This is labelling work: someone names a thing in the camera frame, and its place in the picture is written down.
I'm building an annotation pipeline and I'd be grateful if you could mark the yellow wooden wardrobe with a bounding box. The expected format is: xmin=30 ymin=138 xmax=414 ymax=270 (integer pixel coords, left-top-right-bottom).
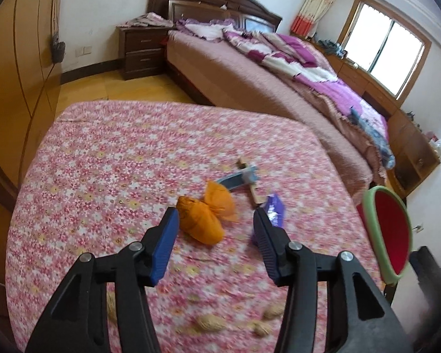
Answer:
xmin=0 ymin=0 xmax=63 ymax=207

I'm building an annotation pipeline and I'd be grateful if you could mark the blue plastic handle tool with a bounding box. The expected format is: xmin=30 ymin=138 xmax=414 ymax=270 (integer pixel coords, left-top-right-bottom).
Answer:
xmin=216 ymin=165 xmax=260 ymax=194

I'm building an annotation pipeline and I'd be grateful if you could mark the purple frilled pillow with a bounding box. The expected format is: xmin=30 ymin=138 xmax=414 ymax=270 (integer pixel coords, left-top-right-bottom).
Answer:
xmin=174 ymin=18 xmax=236 ymax=41

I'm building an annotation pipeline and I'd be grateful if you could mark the purple floral quilt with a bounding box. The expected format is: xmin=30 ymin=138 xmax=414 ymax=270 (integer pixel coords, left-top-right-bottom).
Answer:
xmin=222 ymin=27 xmax=395 ymax=166

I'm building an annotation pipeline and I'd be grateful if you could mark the black hanging bag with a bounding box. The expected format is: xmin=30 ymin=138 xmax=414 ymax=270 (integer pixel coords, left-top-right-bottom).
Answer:
xmin=51 ymin=33 xmax=66 ymax=63

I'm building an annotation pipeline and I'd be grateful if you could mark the pile of clothes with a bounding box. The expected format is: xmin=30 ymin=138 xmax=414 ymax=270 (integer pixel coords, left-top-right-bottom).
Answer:
xmin=314 ymin=37 xmax=348 ymax=59

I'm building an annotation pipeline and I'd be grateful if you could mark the blue patterned cloth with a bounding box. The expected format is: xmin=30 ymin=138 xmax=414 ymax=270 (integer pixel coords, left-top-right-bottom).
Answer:
xmin=347 ymin=106 xmax=395 ymax=170

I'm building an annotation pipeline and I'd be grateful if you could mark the pink floral tablecloth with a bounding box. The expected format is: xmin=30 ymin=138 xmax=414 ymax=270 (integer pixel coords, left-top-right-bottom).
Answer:
xmin=5 ymin=101 xmax=386 ymax=353

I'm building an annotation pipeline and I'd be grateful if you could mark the folded pink cloth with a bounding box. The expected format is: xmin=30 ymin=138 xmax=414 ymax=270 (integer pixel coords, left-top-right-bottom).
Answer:
xmin=118 ymin=12 xmax=175 ymax=29

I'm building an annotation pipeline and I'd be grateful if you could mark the red chair with green rim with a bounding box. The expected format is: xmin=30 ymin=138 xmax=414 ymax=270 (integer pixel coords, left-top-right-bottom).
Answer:
xmin=357 ymin=186 xmax=414 ymax=304

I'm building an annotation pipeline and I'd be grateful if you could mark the purple foil wrapper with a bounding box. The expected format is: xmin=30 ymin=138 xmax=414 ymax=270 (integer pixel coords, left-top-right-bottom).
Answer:
xmin=250 ymin=193 xmax=287 ymax=245

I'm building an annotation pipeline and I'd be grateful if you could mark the wooden framed window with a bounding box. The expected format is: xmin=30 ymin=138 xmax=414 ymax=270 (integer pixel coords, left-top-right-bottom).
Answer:
xmin=338 ymin=0 xmax=432 ymax=101

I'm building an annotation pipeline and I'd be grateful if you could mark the cream and red curtain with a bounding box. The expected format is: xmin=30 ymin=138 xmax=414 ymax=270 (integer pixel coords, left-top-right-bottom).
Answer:
xmin=290 ymin=0 xmax=343 ymax=39

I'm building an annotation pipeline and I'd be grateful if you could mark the dark wooden nightstand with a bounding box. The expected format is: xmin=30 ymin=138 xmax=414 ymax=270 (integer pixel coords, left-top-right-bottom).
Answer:
xmin=116 ymin=26 xmax=173 ymax=81

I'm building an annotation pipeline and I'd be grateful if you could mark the long wooden cabinet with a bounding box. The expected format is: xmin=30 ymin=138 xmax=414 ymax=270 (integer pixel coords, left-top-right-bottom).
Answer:
xmin=312 ymin=39 xmax=441 ymax=197

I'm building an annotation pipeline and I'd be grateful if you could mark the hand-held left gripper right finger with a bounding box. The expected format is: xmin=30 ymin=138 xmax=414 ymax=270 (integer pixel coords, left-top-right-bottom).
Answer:
xmin=253 ymin=209 xmax=414 ymax=353

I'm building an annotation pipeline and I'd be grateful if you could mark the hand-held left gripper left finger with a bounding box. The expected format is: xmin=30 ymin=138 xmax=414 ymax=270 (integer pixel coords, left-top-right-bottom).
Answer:
xmin=25 ymin=207 xmax=180 ymax=353

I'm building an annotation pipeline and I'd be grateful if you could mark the orange mesh net bag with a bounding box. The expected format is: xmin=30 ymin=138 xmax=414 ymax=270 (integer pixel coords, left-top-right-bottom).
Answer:
xmin=176 ymin=180 xmax=239 ymax=245

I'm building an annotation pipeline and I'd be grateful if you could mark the bed with purple quilt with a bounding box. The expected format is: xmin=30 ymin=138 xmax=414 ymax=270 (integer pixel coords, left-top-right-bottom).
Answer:
xmin=165 ymin=29 xmax=395 ymax=192

